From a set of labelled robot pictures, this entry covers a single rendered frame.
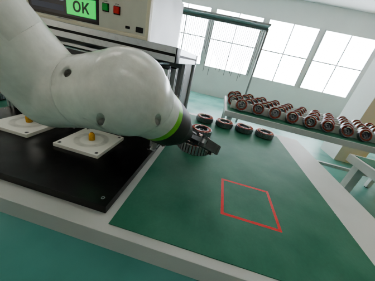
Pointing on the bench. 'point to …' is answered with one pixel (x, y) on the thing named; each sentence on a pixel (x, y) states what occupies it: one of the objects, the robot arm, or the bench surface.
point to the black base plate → (70, 166)
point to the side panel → (186, 83)
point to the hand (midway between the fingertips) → (195, 142)
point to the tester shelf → (168, 52)
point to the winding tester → (133, 19)
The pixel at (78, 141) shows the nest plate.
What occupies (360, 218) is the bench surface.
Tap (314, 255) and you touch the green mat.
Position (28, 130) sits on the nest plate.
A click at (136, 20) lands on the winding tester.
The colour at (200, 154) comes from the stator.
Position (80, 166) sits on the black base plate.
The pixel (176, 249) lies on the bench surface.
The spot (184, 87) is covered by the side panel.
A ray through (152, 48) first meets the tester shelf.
